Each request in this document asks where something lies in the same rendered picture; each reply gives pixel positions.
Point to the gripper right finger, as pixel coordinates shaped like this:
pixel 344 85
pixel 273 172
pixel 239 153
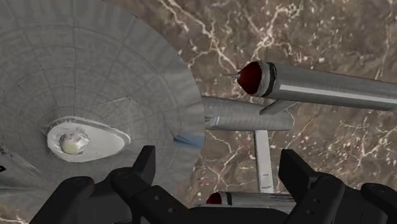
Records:
pixel 319 192

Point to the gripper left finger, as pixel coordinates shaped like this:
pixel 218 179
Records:
pixel 136 189

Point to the grey toy spaceship model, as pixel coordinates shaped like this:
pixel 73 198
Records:
pixel 102 77

